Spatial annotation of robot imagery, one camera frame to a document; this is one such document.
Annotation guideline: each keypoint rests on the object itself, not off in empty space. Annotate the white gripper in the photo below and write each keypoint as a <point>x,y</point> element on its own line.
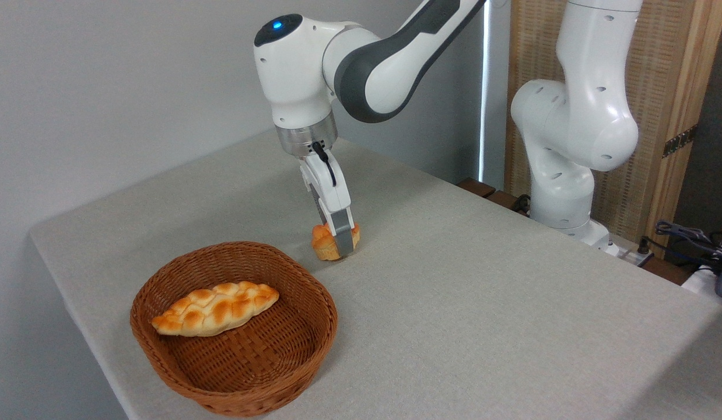
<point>329,186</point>

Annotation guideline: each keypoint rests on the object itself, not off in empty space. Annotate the round orange bread bun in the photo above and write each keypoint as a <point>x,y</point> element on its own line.
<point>326,245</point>

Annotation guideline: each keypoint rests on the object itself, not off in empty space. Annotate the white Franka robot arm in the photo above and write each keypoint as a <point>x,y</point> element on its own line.
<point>577,116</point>

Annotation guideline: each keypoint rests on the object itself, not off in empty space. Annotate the braided long bread loaf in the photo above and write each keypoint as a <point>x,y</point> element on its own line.
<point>215,308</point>

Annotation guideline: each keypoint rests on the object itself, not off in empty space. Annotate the brown wicker basket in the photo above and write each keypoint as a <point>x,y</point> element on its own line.
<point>262,361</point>

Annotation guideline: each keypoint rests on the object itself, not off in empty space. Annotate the brown wooden bench edge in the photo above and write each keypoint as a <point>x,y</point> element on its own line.
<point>477,188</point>

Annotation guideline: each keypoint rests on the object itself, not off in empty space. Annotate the grey tablecloth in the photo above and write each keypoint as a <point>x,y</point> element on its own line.
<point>483,303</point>

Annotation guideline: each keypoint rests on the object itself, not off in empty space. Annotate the metal screen hinge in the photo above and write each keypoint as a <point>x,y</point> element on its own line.
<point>680,140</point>

